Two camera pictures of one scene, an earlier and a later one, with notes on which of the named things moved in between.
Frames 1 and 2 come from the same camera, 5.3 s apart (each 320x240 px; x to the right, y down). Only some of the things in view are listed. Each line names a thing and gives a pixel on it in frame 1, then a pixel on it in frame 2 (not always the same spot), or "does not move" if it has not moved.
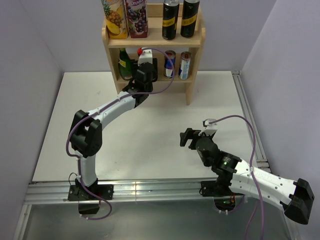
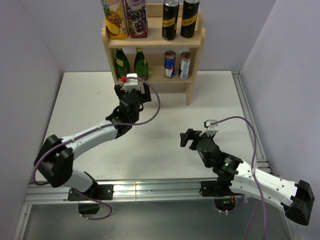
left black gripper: (134, 66) → (145, 96)
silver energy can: (184, 66) does not move
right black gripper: (189, 133) does not move
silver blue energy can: (168, 68) does not move
